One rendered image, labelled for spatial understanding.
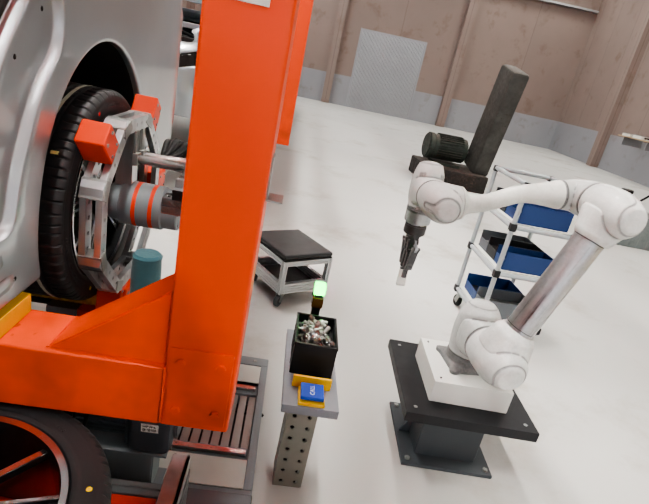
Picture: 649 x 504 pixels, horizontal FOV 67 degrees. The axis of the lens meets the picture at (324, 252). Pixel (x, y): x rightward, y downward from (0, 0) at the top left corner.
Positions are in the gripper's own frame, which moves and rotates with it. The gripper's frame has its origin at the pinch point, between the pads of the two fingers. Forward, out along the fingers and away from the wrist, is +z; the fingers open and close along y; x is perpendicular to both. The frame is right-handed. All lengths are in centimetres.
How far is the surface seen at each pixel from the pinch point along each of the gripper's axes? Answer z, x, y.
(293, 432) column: 49, 34, -26
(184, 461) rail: 33, 67, -55
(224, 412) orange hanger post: 13, 59, -59
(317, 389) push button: 25, 31, -34
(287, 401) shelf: 27, 40, -37
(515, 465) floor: 75, -65, -12
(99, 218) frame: -17, 96, -22
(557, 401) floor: 77, -115, 34
